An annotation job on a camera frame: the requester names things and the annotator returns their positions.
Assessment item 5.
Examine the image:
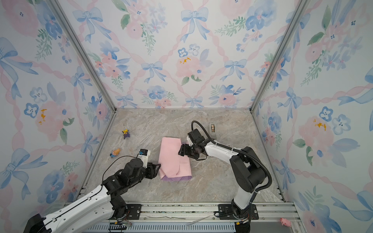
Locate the purple pink wrapping paper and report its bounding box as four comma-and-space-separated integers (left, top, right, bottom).
158, 137, 192, 182

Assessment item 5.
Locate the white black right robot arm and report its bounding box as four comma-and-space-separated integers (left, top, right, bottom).
178, 141, 273, 218

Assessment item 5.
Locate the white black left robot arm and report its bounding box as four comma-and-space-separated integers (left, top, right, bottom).
24, 157, 161, 233

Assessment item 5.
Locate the orange blue toy figure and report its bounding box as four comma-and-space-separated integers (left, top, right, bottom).
110, 149, 121, 158

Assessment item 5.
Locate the tape dispenser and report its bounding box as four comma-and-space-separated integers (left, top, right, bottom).
208, 123, 217, 139

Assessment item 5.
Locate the purple yellow toy figure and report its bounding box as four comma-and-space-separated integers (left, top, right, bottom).
122, 130, 130, 139

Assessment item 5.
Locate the pink pig toy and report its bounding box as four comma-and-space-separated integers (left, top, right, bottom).
280, 217, 291, 227

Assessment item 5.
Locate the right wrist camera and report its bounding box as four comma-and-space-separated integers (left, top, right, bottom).
187, 129, 205, 146

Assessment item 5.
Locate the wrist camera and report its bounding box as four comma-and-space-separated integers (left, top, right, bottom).
137, 149, 151, 168
187, 129, 205, 146

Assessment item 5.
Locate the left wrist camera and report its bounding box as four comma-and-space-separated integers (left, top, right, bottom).
137, 149, 151, 168

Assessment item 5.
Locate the black corrugated cable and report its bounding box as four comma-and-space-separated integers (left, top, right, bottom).
190, 120, 273, 193

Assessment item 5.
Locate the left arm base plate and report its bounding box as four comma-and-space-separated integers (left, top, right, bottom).
113, 204, 142, 220

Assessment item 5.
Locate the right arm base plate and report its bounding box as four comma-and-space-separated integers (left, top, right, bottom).
214, 204, 259, 220

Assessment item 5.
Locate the aluminium front rail frame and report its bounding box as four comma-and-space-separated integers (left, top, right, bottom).
82, 202, 306, 233

